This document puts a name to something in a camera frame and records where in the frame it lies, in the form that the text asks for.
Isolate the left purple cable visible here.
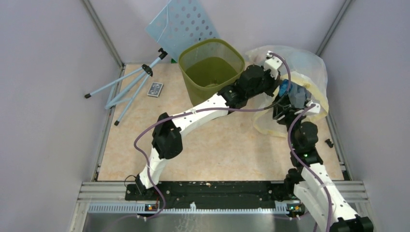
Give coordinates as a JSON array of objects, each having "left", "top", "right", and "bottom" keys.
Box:
[{"left": 133, "top": 52, "right": 292, "bottom": 220}]

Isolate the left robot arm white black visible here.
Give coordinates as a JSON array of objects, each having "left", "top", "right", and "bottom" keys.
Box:
[{"left": 135, "top": 64, "right": 281, "bottom": 200}]

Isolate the light blue tripod stand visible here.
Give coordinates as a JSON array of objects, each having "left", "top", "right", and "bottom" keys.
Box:
[{"left": 84, "top": 48, "right": 168, "bottom": 126}]

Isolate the clear trash bag with waste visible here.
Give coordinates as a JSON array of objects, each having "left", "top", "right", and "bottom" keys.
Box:
[{"left": 245, "top": 45, "right": 330, "bottom": 122}]

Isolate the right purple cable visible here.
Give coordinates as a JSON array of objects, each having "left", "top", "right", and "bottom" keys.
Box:
[{"left": 287, "top": 104, "right": 332, "bottom": 232}]

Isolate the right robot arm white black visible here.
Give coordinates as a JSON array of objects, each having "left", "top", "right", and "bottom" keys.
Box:
[{"left": 273, "top": 80, "right": 375, "bottom": 232}]

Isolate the purple cable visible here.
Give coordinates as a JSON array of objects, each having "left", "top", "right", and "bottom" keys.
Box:
[
  {"left": 287, "top": 104, "right": 332, "bottom": 232},
  {"left": 133, "top": 52, "right": 292, "bottom": 220}
]

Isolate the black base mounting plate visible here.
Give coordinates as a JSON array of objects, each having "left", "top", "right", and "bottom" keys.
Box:
[{"left": 125, "top": 181, "right": 296, "bottom": 209}]

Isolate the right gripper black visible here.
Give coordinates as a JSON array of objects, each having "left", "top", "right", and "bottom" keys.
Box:
[{"left": 273, "top": 102, "right": 308, "bottom": 149}]

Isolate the light blue perforated board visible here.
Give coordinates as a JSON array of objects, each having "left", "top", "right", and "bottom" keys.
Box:
[{"left": 145, "top": 0, "right": 220, "bottom": 60}]

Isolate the grey slotted cable duct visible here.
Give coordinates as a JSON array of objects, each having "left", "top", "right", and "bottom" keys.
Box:
[{"left": 88, "top": 203, "right": 289, "bottom": 215}]

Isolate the green mesh trash bin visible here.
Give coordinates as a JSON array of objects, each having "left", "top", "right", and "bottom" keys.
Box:
[{"left": 178, "top": 38, "right": 245, "bottom": 106}]

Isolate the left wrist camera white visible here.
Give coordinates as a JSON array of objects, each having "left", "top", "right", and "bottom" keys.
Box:
[{"left": 263, "top": 51, "right": 283, "bottom": 80}]

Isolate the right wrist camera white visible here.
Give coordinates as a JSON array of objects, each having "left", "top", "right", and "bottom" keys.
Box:
[{"left": 294, "top": 101, "right": 321, "bottom": 116}]

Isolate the small black clip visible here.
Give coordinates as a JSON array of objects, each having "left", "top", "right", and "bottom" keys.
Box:
[{"left": 325, "top": 139, "right": 334, "bottom": 148}]

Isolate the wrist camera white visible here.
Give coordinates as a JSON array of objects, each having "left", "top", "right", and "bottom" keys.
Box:
[
  {"left": 294, "top": 101, "right": 321, "bottom": 116},
  {"left": 263, "top": 51, "right": 283, "bottom": 80}
]

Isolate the deck of playing cards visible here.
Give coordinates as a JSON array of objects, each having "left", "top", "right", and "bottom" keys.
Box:
[{"left": 147, "top": 82, "right": 163, "bottom": 98}]

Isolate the yellow translucent trash bag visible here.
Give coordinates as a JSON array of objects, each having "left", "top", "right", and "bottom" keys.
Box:
[{"left": 252, "top": 71, "right": 329, "bottom": 138}]

